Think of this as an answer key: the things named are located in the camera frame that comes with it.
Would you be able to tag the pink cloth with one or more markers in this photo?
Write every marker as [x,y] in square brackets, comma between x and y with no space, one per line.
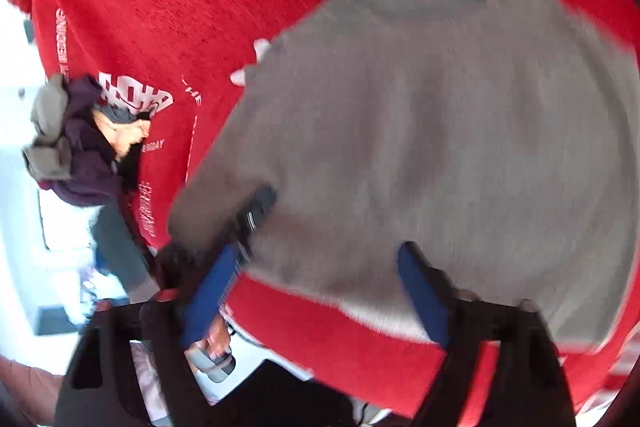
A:
[30,392]

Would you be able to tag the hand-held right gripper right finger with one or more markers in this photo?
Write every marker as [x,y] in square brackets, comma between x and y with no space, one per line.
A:
[425,297]

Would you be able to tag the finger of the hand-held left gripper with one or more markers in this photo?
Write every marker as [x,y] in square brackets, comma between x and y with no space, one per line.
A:
[256,213]

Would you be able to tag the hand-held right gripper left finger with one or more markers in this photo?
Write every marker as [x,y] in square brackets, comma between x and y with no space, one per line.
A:
[210,297]

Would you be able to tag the grey knit sweater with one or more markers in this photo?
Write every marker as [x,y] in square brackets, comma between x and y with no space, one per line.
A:
[425,132]

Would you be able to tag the purple garment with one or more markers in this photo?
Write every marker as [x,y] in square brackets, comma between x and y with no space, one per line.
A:
[85,152]

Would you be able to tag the dark teal cloth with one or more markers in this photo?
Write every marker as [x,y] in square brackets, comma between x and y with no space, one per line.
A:
[117,242]

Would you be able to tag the person's left hand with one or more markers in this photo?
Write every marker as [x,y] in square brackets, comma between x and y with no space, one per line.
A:
[220,338]

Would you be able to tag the grey folded cloth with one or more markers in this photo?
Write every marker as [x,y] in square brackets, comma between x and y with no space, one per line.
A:
[47,119]

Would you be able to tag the black flat object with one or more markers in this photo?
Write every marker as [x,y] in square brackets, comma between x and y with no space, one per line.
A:
[280,397]

